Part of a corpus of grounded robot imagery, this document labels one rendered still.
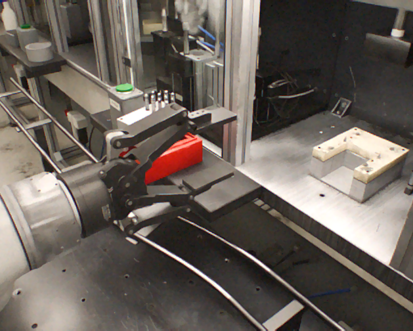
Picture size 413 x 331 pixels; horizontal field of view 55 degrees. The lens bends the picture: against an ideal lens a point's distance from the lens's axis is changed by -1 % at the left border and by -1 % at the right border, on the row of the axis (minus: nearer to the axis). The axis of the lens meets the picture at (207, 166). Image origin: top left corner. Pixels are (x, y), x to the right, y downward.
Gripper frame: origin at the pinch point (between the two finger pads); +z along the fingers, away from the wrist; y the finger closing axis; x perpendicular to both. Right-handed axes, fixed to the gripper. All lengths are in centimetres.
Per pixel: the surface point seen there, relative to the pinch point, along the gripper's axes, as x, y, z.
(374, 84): 13, -11, 64
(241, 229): 32, -58, 38
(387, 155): -4.9, -14.6, 41.1
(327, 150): 3.9, -14.6, 33.3
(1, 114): 296, -112, 21
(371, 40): 2.8, 7.1, 39.4
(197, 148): 25.0, -17.5, 15.9
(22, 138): 245, -112, 22
